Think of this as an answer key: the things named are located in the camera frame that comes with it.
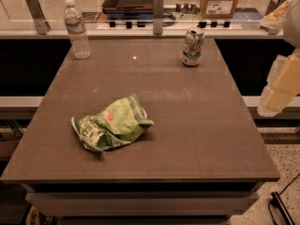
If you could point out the middle metal rail bracket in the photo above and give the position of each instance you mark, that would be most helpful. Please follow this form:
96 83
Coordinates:
158 17

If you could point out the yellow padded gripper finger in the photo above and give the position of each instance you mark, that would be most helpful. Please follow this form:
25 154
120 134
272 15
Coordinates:
283 84
275 19

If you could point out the black floor cable device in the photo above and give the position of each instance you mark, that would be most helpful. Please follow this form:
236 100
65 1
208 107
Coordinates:
280 206

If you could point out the dark tray stack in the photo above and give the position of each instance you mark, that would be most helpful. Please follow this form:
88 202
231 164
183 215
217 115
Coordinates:
131 0

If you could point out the green 7up soda can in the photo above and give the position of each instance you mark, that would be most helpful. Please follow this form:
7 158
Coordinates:
192 50

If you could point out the clear plastic water bottle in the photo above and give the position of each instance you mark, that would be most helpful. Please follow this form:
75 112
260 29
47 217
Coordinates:
76 30

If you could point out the left metal rail bracket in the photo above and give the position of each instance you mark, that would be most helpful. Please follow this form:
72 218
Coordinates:
40 22

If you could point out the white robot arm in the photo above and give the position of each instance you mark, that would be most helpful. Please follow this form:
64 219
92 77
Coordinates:
291 27

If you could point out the green jalapeno chip bag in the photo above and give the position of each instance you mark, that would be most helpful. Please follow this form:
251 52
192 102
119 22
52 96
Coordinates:
119 124

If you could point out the cardboard box with label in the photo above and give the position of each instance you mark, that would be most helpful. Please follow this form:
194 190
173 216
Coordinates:
218 9

